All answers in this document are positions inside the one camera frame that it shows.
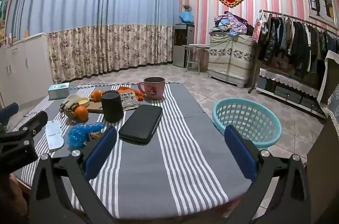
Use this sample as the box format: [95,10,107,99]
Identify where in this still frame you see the partly peeled orange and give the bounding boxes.
[74,106,89,122]

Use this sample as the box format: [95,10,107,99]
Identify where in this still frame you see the pink hanging bag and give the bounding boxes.
[251,14,268,41]

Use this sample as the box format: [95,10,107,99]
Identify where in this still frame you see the cloth covered cabinet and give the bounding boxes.
[207,33,253,88]

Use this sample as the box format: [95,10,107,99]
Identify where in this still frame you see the blue floral curtain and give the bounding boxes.
[5,0,181,84]

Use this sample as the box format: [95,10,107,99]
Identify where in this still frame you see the pink mug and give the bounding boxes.
[138,77,166,100]

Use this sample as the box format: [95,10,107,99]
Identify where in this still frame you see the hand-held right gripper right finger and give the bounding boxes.
[225,125,311,224]

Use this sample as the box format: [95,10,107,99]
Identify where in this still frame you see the water dispenser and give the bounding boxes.
[173,23,195,68]

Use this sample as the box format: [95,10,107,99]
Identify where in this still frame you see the teal plastic basket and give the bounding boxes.
[212,98,282,149]

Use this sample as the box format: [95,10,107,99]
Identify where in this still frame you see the white cabinet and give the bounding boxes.
[0,32,53,108]

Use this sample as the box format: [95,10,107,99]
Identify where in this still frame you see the blue bag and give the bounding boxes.
[179,11,194,23]

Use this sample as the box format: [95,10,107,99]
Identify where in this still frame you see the blue bubble wrap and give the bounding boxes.
[66,122,105,149]

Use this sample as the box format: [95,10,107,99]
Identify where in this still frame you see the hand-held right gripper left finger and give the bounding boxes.
[29,126,117,224]

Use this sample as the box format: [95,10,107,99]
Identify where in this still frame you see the low stand with lace cloth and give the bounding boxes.
[256,67,327,118]

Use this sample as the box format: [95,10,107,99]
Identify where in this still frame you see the beige knitted cloth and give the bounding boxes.
[60,94,83,119]

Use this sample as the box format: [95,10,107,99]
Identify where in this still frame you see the orange plastic bag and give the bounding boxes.
[118,86,145,101]

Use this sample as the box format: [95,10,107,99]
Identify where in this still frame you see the pile of clothes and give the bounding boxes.
[209,12,256,36]

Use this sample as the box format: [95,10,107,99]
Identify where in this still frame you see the brown crumpled wrapper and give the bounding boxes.
[83,131,104,146]

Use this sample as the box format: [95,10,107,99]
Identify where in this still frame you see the black cylindrical cup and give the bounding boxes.
[101,90,124,124]

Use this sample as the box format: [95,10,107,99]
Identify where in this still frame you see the white paper slip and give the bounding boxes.
[46,120,65,151]

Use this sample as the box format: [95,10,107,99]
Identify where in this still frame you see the metal clothes rack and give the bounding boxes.
[249,9,339,93]

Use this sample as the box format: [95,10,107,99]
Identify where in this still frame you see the grey striped tablecloth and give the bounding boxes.
[12,82,255,216]

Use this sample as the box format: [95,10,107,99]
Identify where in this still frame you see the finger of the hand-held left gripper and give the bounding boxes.
[12,111,49,140]
[0,103,19,122]

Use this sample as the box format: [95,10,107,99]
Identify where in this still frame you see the green wall poster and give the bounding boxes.
[0,0,14,28]

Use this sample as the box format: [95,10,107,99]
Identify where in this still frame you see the dark printed snack packet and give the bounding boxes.
[119,93,141,111]

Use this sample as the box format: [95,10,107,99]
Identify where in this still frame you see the black zip case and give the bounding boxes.
[118,104,163,145]

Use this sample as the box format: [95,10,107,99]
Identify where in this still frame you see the cream tape roll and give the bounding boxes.
[75,97,90,108]

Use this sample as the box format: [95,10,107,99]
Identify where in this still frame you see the small side table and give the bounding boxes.
[182,44,210,73]

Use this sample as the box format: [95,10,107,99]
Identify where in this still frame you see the teal tissue box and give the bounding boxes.
[48,82,71,100]

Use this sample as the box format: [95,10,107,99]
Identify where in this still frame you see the row of hanging clothes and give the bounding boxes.
[258,13,339,76]

